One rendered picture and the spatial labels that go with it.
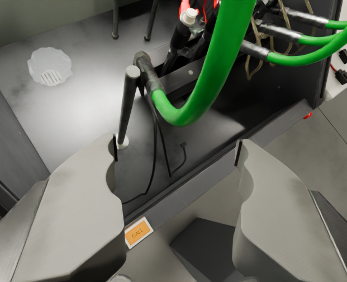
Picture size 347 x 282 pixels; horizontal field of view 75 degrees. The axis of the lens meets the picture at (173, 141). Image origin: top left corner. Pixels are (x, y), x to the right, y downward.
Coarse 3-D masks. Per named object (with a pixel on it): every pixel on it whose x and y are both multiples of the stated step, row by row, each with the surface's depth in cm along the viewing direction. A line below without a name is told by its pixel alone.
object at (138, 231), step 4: (144, 220) 41; (132, 224) 41; (140, 224) 40; (144, 224) 40; (132, 228) 40; (136, 228) 40; (140, 228) 40; (144, 228) 40; (148, 228) 41; (128, 232) 40; (132, 232) 40; (136, 232) 40; (140, 232) 40; (144, 232) 40; (128, 236) 39; (132, 236) 40; (136, 236) 40; (140, 236) 40; (128, 240) 39; (132, 240) 39; (136, 240) 40
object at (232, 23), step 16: (224, 0) 9; (240, 0) 9; (256, 0) 9; (224, 16) 9; (240, 16) 9; (224, 32) 10; (240, 32) 9; (208, 48) 11; (224, 48) 10; (208, 64) 11; (224, 64) 10; (208, 80) 11; (224, 80) 11; (160, 96) 22; (192, 96) 13; (208, 96) 12; (160, 112) 20; (176, 112) 17; (192, 112) 14
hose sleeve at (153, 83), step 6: (144, 60) 27; (144, 66) 27; (150, 66) 27; (150, 72) 25; (150, 78) 24; (156, 78) 24; (150, 84) 24; (156, 84) 23; (162, 84) 24; (150, 90) 23; (162, 90) 23; (150, 96) 23
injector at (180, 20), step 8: (184, 24) 34; (192, 24) 34; (176, 32) 36; (184, 32) 35; (176, 40) 37; (184, 40) 37; (176, 48) 39; (184, 48) 38; (168, 56) 42; (176, 56) 42; (184, 56) 39; (168, 64) 44; (160, 72) 49; (168, 72) 47
